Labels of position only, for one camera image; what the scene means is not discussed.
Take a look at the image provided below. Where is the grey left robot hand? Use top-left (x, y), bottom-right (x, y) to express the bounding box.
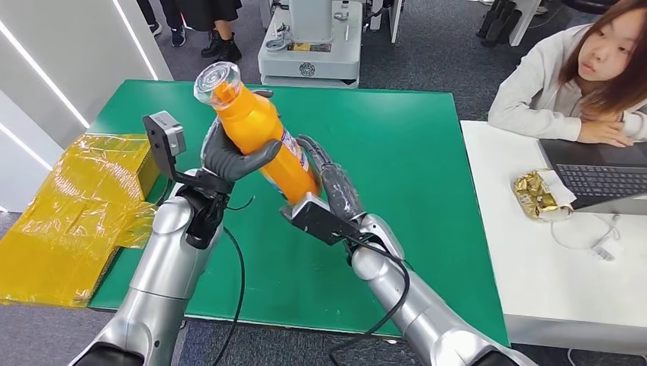
top-left (200, 88), bottom-right (283, 192)

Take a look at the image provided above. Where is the person's right hand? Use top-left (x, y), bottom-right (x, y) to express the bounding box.
top-left (576, 120), bottom-right (637, 149)

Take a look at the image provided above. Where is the person's left hand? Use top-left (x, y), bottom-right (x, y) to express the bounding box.
top-left (580, 110), bottom-right (623, 125)

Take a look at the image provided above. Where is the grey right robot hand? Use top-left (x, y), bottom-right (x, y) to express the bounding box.
top-left (295, 135), bottom-right (365, 223)

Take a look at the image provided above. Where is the orange plastic bottle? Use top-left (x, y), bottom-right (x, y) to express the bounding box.
top-left (193, 61), bottom-right (322, 206)

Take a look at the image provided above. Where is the dark laptop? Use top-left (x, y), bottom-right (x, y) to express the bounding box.
top-left (536, 137), bottom-right (647, 216)

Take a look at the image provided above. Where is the person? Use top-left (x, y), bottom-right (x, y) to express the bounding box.
top-left (174, 0), bottom-right (243, 64)
top-left (488, 0), bottom-right (647, 149)
top-left (136, 0), bottom-right (188, 47)

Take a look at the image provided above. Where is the gold foil snack wrapper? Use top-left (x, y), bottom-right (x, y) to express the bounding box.
top-left (511, 169), bottom-right (578, 222)

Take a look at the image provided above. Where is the yellow film wrapped cardboard box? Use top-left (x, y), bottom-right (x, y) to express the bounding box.
top-left (0, 132), bottom-right (168, 308)

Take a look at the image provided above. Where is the white desk panel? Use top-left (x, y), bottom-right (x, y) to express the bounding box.
top-left (369, 0), bottom-right (404, 44)

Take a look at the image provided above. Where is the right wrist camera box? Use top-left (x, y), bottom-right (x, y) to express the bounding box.
top-left (280, 192), bottom-right (378, 247)

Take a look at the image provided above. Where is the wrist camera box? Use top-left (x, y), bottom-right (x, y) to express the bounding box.
top-left (142, 111), bottom-right (188, 178)
top-left (280, 192), bottom-right (378, 247)

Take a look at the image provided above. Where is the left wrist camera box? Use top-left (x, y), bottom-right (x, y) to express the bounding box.
top-left (142, 111), bottom-right (188, 178)

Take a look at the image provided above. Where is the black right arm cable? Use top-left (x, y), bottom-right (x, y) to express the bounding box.
top-left (327, 234), bottom-right (411, 366)

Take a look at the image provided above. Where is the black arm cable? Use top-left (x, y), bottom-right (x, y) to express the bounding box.
top-left (209, 194), bottom-right (256, 366)
top-left (327, 234), bottom-right (411, 366)

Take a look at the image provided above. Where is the white charger cable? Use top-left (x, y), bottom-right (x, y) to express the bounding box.
top-left (549, 213), bottom-right (623, 262)

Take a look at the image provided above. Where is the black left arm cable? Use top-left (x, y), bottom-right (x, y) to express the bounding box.
top-left (209, 194), bottom-right (256, 366)

